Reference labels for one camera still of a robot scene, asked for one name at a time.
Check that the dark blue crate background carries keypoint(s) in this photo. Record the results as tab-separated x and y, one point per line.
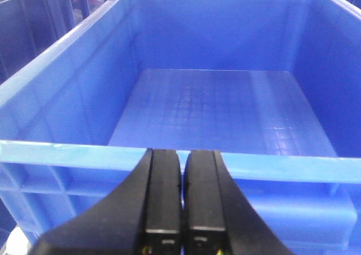
29	27

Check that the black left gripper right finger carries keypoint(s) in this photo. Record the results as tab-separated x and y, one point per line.
218	217

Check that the large blue bin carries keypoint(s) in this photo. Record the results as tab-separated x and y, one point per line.
273	84

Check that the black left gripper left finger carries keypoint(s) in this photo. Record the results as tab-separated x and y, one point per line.
142	215

